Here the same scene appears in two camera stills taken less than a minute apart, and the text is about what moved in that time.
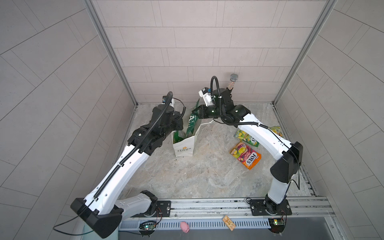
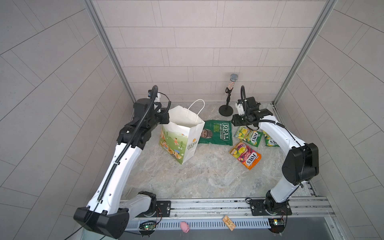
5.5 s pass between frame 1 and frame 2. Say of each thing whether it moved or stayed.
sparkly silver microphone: stayed
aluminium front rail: stayed
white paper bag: moved
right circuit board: stayed
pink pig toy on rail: stayed
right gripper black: moved
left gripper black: moved
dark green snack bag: moved
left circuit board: stayed
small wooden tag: stayed
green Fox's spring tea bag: stayed
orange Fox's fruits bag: stayed
